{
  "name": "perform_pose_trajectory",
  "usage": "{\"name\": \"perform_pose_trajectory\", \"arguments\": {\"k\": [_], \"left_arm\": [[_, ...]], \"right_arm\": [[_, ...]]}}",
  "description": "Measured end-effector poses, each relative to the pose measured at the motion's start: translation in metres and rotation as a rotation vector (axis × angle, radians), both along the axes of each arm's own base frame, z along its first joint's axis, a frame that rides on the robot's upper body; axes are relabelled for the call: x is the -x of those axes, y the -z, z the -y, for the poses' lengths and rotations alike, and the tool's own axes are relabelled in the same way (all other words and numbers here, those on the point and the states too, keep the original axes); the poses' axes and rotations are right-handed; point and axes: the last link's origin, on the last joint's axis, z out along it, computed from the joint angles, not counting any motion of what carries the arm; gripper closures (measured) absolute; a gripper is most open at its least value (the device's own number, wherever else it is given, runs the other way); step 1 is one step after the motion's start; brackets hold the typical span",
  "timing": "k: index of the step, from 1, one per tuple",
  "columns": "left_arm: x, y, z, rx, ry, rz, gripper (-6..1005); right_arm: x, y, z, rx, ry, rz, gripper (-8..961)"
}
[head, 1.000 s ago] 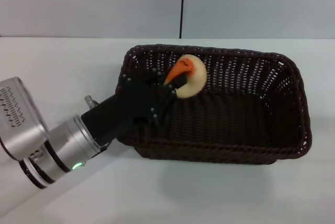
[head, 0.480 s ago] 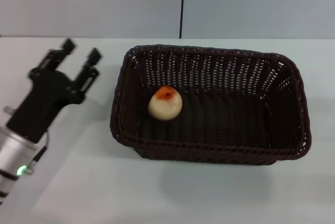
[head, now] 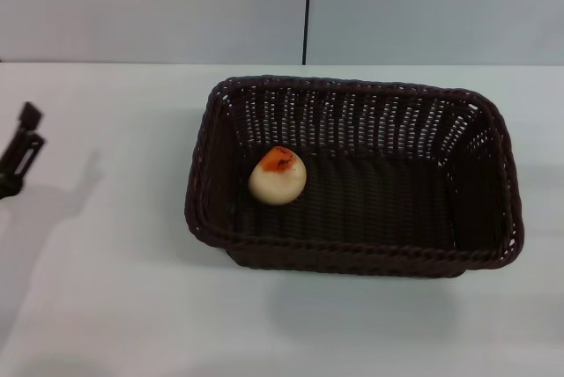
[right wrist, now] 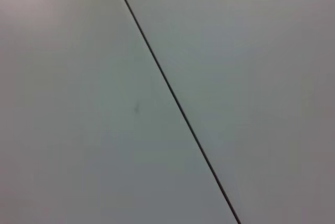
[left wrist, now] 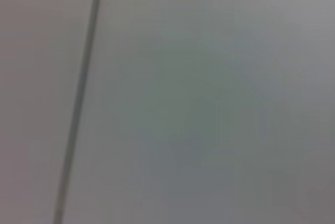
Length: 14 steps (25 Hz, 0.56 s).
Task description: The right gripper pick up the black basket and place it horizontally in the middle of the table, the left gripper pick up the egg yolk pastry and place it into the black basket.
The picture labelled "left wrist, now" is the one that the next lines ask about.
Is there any thin black vertical cable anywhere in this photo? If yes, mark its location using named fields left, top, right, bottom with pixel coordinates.
left=52, top=0, right=107, bottom=224

